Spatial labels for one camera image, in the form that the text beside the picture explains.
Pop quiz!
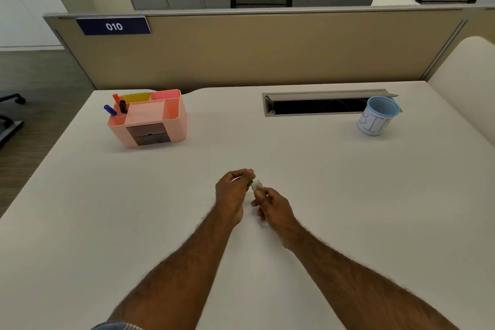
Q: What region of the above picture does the person's right hand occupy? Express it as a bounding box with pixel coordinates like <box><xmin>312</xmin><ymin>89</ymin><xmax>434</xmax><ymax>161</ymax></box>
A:
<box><xmin>251</xmin><ymin>187</ymin><xmax>300</xmax><ymax>251</ymax></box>

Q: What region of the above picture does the person's left hand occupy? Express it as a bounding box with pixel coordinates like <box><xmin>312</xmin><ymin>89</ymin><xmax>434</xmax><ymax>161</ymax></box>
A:
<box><xmin>215</xmin><ymin>168</ymin><xmax>256</xmax><ymax>227</ymax></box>

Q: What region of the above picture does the person's left forearm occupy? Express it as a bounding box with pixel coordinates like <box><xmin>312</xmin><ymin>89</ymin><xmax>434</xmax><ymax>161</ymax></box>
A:
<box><xmin>108</xmin><ymin>214</ymin><xmax>242</xmax><ymax>330</ymax></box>

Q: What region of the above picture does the person's right forearm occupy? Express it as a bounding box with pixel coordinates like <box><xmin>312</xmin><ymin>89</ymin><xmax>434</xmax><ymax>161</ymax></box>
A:
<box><xmin>288</xmin><ymin>225</ymin><xmax>461</xmax><ymax>330</ymax></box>

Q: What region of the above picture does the pink desk organizer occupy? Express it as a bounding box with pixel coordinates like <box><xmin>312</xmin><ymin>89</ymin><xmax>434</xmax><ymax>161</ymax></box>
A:
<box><xmin>108</xmin><ymin>89</ymin><xmax>188</xmax><ymax>148</ymax></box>

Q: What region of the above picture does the blue cup with paper label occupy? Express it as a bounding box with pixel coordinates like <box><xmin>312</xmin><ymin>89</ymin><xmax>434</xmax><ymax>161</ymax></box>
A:
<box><xmin>357</xmin><ymin>96</ymin><xmax>403</xmax><ymax>137</ymax></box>

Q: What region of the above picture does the beige desk partition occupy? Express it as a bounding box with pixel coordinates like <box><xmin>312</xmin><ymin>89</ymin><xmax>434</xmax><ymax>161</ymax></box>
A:
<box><xmin>43</xmin><ymin>5</ymin><xmax>495</xmax><ymax>90</ymax></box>

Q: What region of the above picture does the yellow sticky note pad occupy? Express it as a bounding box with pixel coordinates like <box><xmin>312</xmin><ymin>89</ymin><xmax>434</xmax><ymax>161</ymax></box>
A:
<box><xmin>121</xmin><ymin>92</ymin><xmax>152</xmax><ymax>104</ymax></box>

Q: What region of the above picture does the blue denim sleeve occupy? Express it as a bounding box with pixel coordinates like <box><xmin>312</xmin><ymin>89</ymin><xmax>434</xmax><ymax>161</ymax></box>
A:
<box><xmin>90</xmin><ymin>321</ymin><xmax>144</xmax><ymax>330</ymax></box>

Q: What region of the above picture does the blue number sign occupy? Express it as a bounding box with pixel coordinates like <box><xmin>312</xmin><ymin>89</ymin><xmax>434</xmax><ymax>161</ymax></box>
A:
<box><xmin>76</xmin><ymin>16</ymin><xmax>152</xmax><ymax>36</ymax></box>

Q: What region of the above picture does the white side partition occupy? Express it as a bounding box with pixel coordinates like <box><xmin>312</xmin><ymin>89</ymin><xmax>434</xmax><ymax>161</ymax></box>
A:
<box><xmin>427</xmin><ymin>35</ymin><xmax>495</xmax><ymax>149</ymax></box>

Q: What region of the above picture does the black chair base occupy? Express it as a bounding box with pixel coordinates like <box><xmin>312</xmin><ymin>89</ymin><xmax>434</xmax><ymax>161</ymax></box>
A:
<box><xmin>0</xmin><ymin>92</ymin><xmax>27</xmax><ymax>149</ymax></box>

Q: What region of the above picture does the grey desk cable tray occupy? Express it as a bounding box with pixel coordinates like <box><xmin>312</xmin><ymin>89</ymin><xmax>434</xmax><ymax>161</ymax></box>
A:
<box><xmin>262</xmin><ymin>89</ymin><xmax>400</xmax><ymax>118</ymax></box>

